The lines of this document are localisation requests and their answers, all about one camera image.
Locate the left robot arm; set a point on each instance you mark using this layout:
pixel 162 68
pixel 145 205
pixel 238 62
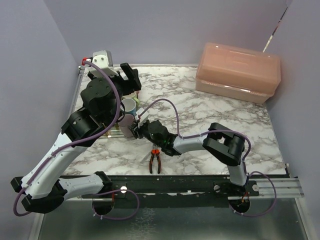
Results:
pixel 43 188

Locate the light green mug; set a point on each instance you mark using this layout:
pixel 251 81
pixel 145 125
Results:
pixel 134 96

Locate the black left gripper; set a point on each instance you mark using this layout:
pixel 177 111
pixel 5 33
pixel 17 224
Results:
pixel 132 75

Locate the mauve purple mug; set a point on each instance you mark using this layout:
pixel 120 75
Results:
pixel 124 124

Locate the steel tray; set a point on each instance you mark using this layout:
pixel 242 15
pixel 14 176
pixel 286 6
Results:
pixel 114 132

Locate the blue dotted mug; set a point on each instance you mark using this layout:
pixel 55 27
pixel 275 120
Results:
pixel 130 106

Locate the aluminium rail frame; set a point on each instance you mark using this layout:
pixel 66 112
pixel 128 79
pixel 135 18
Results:
pixel 285 188

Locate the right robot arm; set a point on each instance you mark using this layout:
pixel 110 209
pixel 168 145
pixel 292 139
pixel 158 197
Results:
pixel 228 146

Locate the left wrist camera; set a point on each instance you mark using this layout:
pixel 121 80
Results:
pixel 103 60

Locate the pink plastic storage box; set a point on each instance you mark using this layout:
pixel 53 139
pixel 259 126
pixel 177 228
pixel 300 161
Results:
pixel 238 73

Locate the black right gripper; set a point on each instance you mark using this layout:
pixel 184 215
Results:
pixel 138 128

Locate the clear handle screwdriver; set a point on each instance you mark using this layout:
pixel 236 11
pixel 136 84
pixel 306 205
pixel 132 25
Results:
pixel 145 157

